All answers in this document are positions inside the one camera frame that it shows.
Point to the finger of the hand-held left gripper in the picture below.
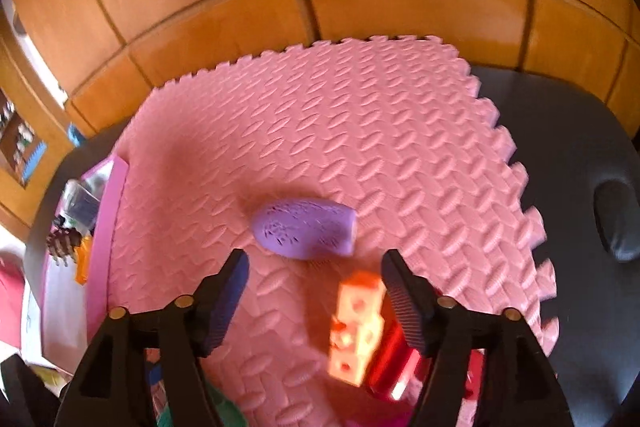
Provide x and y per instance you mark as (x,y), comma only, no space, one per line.
(22,397)

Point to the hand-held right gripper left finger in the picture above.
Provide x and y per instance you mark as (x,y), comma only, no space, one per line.
(227,302)

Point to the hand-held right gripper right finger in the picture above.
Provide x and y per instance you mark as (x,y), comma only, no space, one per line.
(405,302)

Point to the orange toy block tower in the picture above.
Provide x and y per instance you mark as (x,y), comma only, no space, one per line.
(357,307)

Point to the red cylinder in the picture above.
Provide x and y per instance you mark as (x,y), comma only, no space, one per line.
(390,357)

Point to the red puzzle piece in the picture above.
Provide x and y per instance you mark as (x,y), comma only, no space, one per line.
(475,372)

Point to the purple oval brush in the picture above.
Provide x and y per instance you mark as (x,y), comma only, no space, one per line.
(300,227)

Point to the pink cardboard box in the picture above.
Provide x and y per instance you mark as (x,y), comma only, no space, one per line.
(107,232)

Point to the orange plastic toy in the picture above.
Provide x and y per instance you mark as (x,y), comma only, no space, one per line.
(84,267)

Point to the brown hair brush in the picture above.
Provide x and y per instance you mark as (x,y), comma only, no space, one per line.
(65,242)

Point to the red cloth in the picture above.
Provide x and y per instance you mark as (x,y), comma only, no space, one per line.
(10,302)

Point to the green plastic toy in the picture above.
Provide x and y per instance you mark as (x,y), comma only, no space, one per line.
(232,412)

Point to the pink foam mat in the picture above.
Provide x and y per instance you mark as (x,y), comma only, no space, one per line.
(350,132)

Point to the blue crate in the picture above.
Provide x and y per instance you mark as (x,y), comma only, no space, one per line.
(76,136)

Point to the black face-hole cushion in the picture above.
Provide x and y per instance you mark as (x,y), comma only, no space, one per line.
(620,222)

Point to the blue foam mat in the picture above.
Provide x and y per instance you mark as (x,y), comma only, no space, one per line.
(34,162)

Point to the wooden glass-door cabinet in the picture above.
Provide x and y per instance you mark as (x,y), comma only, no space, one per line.
(17,137)

